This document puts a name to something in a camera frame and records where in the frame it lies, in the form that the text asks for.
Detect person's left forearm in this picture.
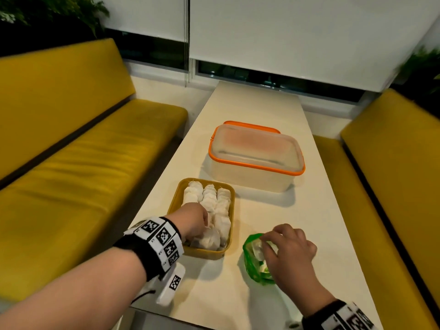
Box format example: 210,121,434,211
0,247,148,330

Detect black wrist marker band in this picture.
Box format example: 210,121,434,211
302,299,379,330
113,216,185,282

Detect blind pull cord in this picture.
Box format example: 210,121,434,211
183,0,193,87

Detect clear container orange rim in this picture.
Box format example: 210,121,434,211
208,124,306,193

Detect group of white tea bags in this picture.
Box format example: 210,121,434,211
181,181,232,251

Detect green artificial plants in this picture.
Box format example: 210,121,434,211
391,46,440,117
0,0,110,35

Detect yellow bench seat cushion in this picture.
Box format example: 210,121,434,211
313,135,439,330
0,99,189,303

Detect person's right hand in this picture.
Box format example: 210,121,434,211
259,224,336,317

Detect black planter box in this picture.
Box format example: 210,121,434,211
0,18,107,58

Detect person's left hand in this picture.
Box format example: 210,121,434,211
165,202,209,242

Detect black left wrist marker band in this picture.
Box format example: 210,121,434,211
113,216,185,282

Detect clear plastic bag green zip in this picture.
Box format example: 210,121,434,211
242,232,278,286

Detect orange container lid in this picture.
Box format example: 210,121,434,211
222,121,281,134

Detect black left camera cable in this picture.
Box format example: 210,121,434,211
130,288,157,305

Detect black right wrist marker band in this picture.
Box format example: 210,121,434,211
302,299,379,330

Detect dark window pane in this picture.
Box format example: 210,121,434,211
103,29,190,72
196,60,366,104

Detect translucent yellow tray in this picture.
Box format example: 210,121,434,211
166,177,237,261

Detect white roller blind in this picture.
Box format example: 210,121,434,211
94,0,190,44
416,13,440,54
189,0,440,93

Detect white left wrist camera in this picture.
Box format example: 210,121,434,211
156,263,186,307

